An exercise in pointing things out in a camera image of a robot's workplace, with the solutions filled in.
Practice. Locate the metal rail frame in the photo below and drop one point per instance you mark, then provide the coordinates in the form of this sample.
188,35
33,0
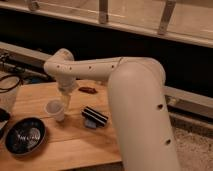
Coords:
19,59

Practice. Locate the black object at left edge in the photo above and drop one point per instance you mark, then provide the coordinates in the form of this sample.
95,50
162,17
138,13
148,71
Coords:
4,115

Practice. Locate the black white striped block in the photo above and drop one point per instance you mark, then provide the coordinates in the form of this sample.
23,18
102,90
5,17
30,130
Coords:
95,116

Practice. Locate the wooden table board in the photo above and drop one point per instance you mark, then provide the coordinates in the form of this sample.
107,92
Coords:
67,145

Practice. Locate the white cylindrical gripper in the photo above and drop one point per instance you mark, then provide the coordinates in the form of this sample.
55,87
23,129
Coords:
66,86

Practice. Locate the black round bowl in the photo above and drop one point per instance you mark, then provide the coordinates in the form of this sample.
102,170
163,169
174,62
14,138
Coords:
25,136

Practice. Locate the small brown red object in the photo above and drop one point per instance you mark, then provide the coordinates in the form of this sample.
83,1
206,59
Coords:
88,90

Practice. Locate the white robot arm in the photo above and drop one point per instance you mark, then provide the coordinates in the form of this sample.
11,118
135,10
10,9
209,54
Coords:
136,98

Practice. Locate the small blue-grey block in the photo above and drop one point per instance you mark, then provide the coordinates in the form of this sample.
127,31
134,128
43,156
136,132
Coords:
90,124

